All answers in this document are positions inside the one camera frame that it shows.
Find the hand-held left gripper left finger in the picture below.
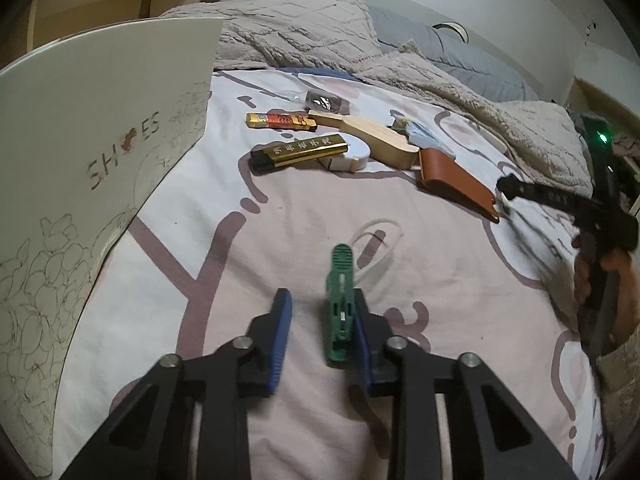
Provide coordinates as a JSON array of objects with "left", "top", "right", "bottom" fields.
[{"left": 65, "top": 287, "right": 293, "bottom": 480}]

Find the wooden paddle brush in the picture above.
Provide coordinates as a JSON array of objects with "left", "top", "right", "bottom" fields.
[{"left": 307, "top": 109, "right": 421, "bottom": 171}]

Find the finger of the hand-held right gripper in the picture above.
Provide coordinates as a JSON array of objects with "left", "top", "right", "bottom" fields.
[{"left": 496, "top": 175, "right": 601, "bottom": 213}]

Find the gold red snack packet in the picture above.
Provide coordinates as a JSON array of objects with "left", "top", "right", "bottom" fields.
[{"left": 245, "top": 112, "right": 318, "bottom": 131}]

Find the beige fluffy blanket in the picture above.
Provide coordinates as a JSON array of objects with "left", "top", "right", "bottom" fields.
[{"left": 157, "top": 0, "right": 593, "bottom": 198}]

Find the person's right hand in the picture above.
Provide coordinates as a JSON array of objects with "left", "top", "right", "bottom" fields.
[{"left": 572, "top": 235, "right": 640, "bottom": 346}]

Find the brown leather case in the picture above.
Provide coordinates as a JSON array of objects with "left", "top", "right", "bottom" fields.
[{"left": 417, "top": 147, "right": 502, "bottom": 224}]

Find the white round tape measure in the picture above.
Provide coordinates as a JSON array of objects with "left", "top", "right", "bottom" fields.
[{"left": 320, "top": 135, "right": 373, "bottom": 173}]

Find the brown packet in clear wrap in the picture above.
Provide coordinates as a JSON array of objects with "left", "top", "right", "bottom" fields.
[{"left": 302, "top": 89, "right": 353, "bottom": 116}]

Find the clear elastic loop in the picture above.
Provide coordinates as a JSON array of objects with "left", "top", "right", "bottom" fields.
[{"left": 349, "top": 217, "right": 404, "bottom": 288}]

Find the blue cloth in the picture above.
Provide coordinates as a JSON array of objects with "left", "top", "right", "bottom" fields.
[{"left": 277, "top": 66, "right": 361, "bottom": 82}]

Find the green plastic clip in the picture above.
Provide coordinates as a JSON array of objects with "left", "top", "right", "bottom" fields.
[{"left": 324, "top": 243, "right": 357, "bottom": 365}]

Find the white ring-shaped object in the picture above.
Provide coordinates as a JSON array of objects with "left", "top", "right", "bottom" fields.
[{"left": 432, "top": 21, "right": 469, "bottom": 44}]

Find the white shoe box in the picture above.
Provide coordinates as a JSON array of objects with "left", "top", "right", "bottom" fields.
[{"left": 0, "top": 16, "right": 226, "bottom": 478}]

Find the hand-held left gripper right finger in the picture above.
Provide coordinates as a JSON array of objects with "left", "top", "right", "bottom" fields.
[{"left": 347, "top": 287, "right": 581, "bottom": 480}]

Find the blue white foil packet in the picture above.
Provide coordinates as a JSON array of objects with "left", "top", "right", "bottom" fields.
[{"left": 405, "top": 119, "right": 453, "bottom": 153}]

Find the gold bar lighter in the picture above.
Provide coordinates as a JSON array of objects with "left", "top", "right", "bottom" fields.
[{"left": 249, "top": 132, "right": 349, "bottom": 177}]

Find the wooden bedside table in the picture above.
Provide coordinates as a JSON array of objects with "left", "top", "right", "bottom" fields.
[{"left": 567, "top": 75, "right": 640, "bottom": 201}]

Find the grey duvet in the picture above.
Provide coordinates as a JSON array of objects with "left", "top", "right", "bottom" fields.
[{"left": 265, "top": 0, "right": 541, "bottom": 103}]

